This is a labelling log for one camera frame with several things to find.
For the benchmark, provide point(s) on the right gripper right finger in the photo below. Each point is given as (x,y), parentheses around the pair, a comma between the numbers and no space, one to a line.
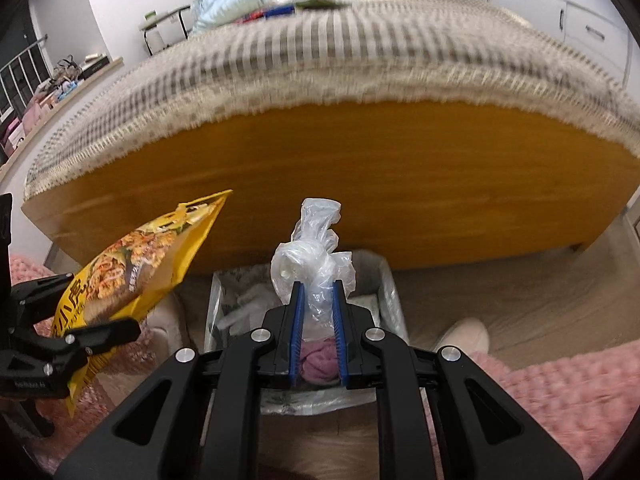
(439,414)

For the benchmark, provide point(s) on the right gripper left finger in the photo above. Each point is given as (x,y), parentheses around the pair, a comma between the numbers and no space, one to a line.
(196,416)

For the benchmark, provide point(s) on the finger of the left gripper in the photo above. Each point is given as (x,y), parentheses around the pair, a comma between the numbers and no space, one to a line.
(80,344)
(36,300)

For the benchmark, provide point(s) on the yellow snack packet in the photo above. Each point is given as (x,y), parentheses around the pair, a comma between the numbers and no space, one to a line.
(130,277)

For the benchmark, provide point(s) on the purple towel cloth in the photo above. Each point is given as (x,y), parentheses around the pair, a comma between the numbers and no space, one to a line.
(318,362)

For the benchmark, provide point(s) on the knotted white plastic bag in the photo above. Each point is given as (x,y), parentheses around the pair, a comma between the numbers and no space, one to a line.
(311,258)

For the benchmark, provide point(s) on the red blue snack wrapper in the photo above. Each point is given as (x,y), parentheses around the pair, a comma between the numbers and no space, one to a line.
(254,16)

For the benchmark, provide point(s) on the clear disposable plastic glove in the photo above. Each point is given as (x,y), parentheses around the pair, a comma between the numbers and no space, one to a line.
(251,309)

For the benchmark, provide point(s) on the lined trash bin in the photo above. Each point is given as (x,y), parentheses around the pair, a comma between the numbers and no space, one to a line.
(375,291)

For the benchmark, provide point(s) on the pink fluffy rug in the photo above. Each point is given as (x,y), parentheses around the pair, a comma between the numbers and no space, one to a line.
(585,402)

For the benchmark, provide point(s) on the white slipper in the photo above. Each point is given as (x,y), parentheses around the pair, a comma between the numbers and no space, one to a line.
(470,335)

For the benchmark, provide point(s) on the wooden window sill shelf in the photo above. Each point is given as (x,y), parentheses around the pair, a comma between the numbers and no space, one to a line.
(56,115)

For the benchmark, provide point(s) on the black metal side rack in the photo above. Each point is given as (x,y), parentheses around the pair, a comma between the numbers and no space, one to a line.
(161,30)

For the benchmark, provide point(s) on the brown checkered bedspread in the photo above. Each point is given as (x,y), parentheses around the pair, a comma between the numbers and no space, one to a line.
(371,51)

